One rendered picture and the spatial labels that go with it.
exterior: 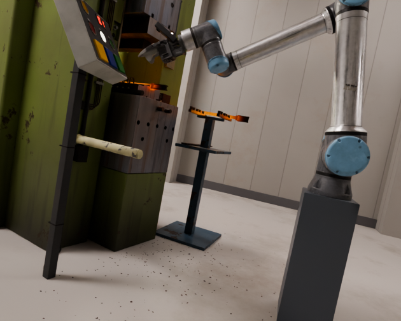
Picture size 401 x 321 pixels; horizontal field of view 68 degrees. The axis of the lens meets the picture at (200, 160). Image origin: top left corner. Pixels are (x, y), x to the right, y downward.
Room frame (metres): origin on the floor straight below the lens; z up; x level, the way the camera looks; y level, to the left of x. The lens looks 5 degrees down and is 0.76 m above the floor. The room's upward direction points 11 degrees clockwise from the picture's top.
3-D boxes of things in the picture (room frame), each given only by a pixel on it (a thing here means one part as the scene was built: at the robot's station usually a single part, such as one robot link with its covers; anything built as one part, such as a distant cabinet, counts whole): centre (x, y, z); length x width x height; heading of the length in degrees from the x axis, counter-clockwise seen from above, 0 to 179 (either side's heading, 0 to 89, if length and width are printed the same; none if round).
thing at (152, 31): (1.93, 0.56, 1.32); 0.42 x 0.20 x 0.10; 61
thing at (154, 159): (1.99, 0.55, 0.69); 0.56 x 0.38 x 0.45; 61
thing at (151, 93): (1.93, 0.56, 0.96); 0.42 x 0.20 x 0.09; 61
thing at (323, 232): (1.35, -0.60, 0.30); 0.22 x 0.22 x 0.60; 74
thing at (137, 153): (1.49, 0.47, 0.62); 0.44 x 0.05 x 0.05; 61
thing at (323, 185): (1.35, -0.60, 0.65); 0.19 x 0.19 x 0.10
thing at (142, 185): (1.99, 0.55, 0.23); 0.56 x 0.38 x 0.47; 61
